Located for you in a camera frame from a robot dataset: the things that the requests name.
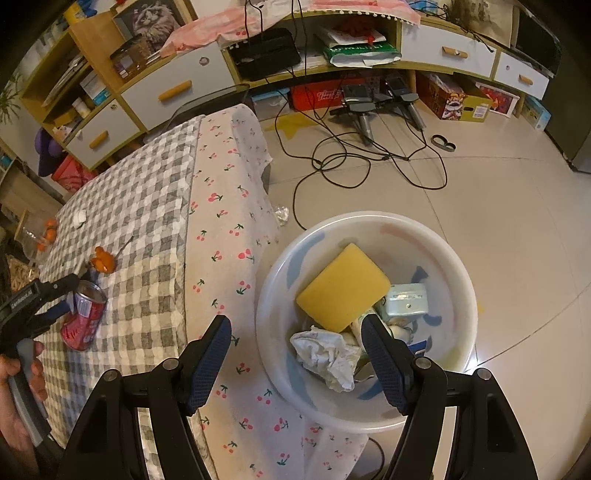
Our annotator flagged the wooden tv cabinet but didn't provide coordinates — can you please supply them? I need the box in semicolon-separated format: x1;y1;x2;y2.
18;0;552;171

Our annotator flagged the wide white drawer wooden handle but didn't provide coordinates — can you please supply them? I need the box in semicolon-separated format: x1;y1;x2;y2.
121;44;237;132
401;22;498;79

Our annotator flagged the white plastic bucket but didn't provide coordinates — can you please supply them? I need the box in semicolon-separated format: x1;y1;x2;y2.
255;211;477;433

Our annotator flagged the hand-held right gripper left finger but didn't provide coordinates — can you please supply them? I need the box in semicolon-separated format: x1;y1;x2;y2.
56;315;232;480

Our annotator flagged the yellow sponge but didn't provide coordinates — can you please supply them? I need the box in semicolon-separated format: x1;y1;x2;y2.
295;243;391;334

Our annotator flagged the red framed picture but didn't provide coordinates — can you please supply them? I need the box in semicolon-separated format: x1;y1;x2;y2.
475;80;520;116

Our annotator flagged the black grey handheld device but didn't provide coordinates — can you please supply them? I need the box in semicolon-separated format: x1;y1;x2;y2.
383;76;428;132
330;84;384;146

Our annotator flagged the clear glass jar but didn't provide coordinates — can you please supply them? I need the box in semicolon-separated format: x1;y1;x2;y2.
16;224;51;269

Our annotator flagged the white bag red print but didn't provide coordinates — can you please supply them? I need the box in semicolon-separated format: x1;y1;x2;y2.
316;23;386;47

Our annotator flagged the small white drawer wooden handle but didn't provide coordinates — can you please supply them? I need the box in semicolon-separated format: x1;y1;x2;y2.
65;99;144;169
494;52;550;100

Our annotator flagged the purple cloth item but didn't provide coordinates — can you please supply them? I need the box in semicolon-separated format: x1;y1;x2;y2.
37;128;63;176

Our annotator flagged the black floor cable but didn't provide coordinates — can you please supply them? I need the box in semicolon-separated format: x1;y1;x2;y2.
274;83;448;230

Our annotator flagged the black appliance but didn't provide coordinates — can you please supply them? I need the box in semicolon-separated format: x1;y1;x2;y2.
512;9;561;70

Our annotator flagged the orange peel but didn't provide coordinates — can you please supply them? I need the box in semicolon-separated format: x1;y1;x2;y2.
89;246;116;275

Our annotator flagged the light blue milk carton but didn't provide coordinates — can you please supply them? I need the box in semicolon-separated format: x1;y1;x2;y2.
379;282;429;319

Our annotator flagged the person's left hand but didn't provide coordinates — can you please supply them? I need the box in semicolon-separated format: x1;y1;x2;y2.
0;342;48;460

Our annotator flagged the white tissue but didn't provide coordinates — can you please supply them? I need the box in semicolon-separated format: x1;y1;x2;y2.
290;325;363;393

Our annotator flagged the light blue storage box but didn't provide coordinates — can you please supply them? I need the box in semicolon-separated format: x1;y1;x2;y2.
252;90;291;116

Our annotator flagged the dark glass side table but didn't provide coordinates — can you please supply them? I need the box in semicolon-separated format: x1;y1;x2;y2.
171;83;250;127

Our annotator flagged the grey metal cabinet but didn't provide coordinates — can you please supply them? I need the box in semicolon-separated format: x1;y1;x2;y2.
542;46;591;174

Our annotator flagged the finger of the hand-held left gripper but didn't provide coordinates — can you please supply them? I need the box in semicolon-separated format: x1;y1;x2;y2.
31;299;71;329
33;273;81;302

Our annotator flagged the blue white small box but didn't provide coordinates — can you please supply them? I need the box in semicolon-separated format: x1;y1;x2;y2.
79;69;112;104

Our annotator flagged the black electronics box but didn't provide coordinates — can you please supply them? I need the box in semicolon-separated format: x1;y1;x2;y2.
229;28;302;80

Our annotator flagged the green white bag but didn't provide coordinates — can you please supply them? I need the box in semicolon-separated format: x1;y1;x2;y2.
322;41;402;68

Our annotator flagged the colourful printed cardboard box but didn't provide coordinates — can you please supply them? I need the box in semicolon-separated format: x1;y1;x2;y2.
418;74;494;123

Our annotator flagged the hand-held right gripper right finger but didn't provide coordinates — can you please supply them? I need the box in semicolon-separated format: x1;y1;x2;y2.
360;315;539;480

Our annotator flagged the red cardboard box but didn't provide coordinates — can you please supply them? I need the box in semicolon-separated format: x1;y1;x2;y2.
290;83;345;112

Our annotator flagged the cherry print cloth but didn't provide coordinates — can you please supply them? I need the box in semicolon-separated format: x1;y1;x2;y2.
178;104;370;480

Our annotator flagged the red drink can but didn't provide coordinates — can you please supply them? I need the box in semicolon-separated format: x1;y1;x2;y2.
60;280;108;352

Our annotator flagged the brown glass jar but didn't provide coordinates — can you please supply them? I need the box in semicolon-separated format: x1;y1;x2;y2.
131;38;156;70
110;45;139;83

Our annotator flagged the pink cloth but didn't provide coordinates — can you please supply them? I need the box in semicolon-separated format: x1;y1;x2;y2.
159;0;422;49

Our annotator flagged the cat picture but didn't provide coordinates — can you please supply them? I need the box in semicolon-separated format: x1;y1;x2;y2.
113;0;183;44

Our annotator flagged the blue printed box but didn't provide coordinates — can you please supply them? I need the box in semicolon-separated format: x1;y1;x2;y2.
522;97;552;130

